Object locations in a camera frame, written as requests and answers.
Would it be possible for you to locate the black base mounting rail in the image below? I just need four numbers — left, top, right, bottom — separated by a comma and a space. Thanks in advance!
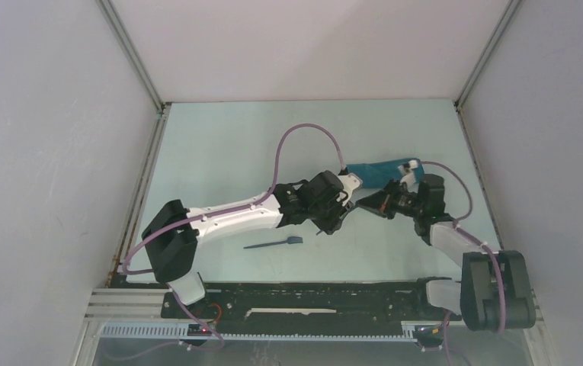
160, 281, 446, 336

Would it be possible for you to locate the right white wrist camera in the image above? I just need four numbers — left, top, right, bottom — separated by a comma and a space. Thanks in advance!
398, 159, 422, 187

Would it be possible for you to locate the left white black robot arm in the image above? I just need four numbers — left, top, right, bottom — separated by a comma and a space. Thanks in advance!
142, 171, 363, 318

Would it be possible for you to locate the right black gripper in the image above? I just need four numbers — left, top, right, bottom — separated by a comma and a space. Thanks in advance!
357, 178, 424, 220

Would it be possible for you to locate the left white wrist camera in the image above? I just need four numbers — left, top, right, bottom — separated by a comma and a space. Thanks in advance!
338, 173, 363, 196

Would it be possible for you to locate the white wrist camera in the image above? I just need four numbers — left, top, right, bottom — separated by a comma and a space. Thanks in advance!
338, 173, 363, 196
398, 159, 422, 187

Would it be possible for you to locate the white slotted cable duct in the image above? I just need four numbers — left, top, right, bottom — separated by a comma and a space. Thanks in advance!
99, 322, 436, 342

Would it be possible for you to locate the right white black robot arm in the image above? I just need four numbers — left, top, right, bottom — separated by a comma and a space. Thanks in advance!
357, 174, 537, 332

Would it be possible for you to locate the teal cloth napkin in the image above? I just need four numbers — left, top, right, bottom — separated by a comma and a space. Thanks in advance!
346, 158, 424, 189

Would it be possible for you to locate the aluminium frame extrusion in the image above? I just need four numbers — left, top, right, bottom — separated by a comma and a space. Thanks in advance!
71, 287, 171, 366

